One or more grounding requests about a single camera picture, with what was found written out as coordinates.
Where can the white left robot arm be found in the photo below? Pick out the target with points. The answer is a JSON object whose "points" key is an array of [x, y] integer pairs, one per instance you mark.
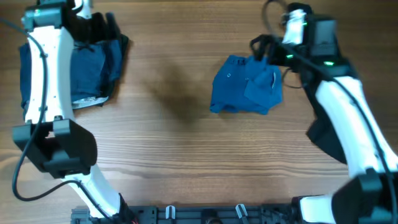
{"points": [[50, 137]]}

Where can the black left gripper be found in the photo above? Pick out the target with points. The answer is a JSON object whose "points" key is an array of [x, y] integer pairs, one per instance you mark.
{"points": [[104, 26]]}

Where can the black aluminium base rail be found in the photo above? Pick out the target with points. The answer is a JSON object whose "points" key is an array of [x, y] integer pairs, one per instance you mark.
{"points": [[261, 214]]}

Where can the folded dark blue shorts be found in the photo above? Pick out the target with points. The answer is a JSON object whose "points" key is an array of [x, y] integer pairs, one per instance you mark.
{"points": [[94, 71]]}

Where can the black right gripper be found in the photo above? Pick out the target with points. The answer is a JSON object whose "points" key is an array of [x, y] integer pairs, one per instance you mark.
{"points": [[268, 45]]}

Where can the blue t-shirt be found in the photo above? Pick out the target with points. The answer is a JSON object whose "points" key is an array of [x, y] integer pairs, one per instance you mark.
{"points": [[246, 84]]}

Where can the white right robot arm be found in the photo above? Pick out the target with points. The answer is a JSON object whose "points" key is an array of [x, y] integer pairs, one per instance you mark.
{"points": [[344, 126]]}

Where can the black garment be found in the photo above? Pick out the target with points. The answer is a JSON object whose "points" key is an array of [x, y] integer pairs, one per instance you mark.
{"points": [[321, 132]]}

